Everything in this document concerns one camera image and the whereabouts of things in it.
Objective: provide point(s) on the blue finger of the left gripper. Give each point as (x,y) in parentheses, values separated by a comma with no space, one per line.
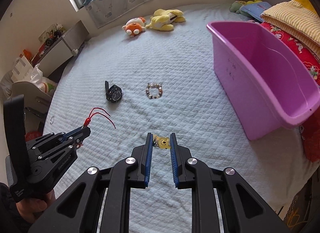
(71,133)
(77,141)

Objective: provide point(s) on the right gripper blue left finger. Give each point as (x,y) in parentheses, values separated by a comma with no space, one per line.
(148,158)

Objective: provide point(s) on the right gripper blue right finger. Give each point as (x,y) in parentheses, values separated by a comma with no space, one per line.
(174,159)

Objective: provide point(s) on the yellow bear charm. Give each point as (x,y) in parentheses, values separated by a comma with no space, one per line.
(161,142)

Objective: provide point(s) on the black wrist watch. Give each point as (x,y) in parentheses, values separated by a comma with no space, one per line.
(114,93)

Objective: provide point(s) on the person's left hand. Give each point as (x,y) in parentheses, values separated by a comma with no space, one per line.
(31,209)

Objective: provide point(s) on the beige chair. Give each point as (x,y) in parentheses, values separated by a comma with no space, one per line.
(34,97)

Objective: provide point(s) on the white plastic bag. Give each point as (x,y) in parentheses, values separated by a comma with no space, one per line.
(22,70)

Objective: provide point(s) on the light blue quilted bedspread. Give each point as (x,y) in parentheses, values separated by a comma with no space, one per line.
(169,86)

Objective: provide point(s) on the grey bedside cabinet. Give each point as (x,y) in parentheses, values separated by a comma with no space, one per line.
(59,45)

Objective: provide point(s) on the pink plastic tub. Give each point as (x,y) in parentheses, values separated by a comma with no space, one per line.
(266,83)

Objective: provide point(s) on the orange white plush toy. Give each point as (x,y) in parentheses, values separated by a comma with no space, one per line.
(134,26)

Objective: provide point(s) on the yellow plush dog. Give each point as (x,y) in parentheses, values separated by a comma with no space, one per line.
(162,20)

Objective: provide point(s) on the green frog plush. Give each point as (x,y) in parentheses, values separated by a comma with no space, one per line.
(235,6)

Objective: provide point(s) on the blue cartoon pillow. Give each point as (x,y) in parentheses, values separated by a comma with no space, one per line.
(255,9)

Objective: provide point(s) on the yellow striped folded quilt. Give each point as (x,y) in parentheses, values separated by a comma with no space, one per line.
(299,19)

